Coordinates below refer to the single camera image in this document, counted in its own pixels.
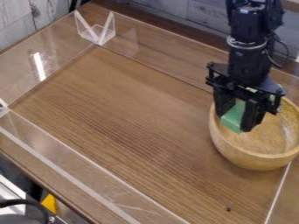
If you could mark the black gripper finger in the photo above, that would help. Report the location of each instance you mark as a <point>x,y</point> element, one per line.
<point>253,114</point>
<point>224,100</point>

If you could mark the clear acrylic corner bracket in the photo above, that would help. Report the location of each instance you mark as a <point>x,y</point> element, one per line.
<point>97,34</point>

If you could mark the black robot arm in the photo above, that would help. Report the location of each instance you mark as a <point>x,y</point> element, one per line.
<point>253,20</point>

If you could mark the brown wooden bowl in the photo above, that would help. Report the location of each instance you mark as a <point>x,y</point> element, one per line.
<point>268,147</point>

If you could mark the yellow black label plate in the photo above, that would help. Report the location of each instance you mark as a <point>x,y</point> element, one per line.
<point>49,203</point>

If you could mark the clear acrylic front wall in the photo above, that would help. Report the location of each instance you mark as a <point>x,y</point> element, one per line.
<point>85,186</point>

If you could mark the green rectangular block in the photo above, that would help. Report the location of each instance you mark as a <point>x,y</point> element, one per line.
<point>231,119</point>

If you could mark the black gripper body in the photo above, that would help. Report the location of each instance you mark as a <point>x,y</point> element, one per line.
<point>268,91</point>

